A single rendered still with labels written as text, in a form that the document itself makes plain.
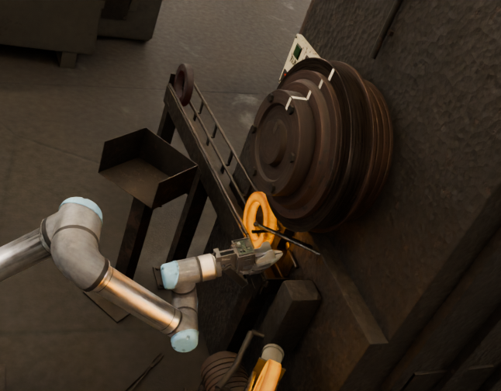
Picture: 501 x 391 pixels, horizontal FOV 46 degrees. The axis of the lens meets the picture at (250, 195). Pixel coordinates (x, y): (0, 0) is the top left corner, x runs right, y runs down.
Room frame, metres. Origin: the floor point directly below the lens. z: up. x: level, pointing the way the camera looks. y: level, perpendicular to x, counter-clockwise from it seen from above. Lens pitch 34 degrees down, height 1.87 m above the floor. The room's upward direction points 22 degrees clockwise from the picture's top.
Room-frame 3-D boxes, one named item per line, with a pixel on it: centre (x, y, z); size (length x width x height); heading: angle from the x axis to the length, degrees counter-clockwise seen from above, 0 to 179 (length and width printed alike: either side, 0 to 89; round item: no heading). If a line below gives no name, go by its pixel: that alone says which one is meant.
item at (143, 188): (1.70, 0.37, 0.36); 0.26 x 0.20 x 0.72; 67
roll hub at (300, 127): (1.39, -0.02, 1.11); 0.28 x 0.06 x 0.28; 32
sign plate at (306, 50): (1.79, -0.02, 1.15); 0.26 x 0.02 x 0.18; 32
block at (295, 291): (1.25, -0.24, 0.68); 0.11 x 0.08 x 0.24; 122
